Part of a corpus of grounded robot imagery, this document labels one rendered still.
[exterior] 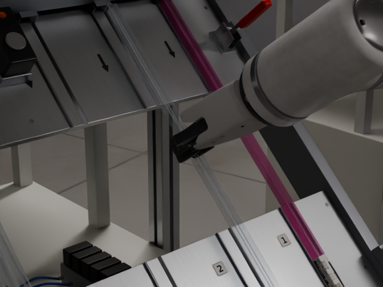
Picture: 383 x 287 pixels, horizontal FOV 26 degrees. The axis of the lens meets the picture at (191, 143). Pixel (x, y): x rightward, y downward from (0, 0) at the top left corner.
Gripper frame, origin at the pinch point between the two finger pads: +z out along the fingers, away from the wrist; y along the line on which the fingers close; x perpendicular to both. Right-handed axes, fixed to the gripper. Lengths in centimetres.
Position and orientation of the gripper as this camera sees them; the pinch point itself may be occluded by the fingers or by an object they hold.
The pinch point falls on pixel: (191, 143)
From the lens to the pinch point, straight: 99.9
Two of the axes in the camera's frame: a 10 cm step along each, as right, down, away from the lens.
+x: 3.9, 9.1, -1.4
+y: -7.4, 2.2, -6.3
